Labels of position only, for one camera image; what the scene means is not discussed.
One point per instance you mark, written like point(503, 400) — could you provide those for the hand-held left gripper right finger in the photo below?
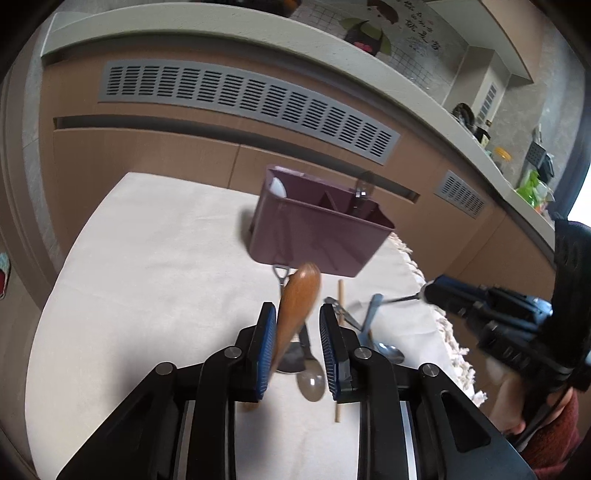
point(330, 350)

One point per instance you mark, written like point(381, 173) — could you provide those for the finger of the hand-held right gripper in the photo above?
point(455, 293)
point(503, 341)

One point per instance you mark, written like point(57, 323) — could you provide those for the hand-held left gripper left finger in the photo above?
point(265, 350)

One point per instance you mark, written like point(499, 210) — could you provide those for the grey spoon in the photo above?
point(310, 383)

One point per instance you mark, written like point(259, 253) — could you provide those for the silver metal utensil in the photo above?
point(344, 315)

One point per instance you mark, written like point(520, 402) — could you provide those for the thin dark stick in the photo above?
point(404, 298)

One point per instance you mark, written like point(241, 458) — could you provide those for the brown wooden spoon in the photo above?
point(298, 304)

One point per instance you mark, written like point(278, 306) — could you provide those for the wooden chopstick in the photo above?
point(341, 295)

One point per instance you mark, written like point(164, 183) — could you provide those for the shiny metal spoon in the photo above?
point(390, 353)

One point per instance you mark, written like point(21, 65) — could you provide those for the blue spoon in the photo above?
point(375, 307)

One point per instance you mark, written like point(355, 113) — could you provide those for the purple utensil holder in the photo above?
point(314, 240)

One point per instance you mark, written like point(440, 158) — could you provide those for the person's right forearm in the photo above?
point(561, 438)

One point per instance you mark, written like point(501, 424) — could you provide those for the person's right hand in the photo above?
point(510, 401)

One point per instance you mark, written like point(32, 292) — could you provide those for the short grey vent grille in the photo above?
point(459, 194)

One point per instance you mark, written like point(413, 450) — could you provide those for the green bag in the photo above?
point(533, 189)

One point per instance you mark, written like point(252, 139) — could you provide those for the cream fringed tablecloth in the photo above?
point(152, 277)

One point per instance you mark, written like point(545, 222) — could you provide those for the yellow-lidded jar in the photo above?
point(502, 154)

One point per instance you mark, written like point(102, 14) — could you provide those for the dark bottle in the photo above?
point(482, 134)

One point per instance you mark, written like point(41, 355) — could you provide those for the white ceramic spoon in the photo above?
point(278, 187)

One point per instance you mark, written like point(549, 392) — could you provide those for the dark round dish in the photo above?
point(464, 113)

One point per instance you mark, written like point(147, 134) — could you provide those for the long grey vent grille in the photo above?
point(249, 108)

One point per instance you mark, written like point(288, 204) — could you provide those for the red and white object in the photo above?
point(3, 274)

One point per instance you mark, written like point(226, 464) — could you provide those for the grey stone countertop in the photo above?
point(258, 50)

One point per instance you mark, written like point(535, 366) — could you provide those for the cartoon wall poster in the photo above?
point(383, 27)

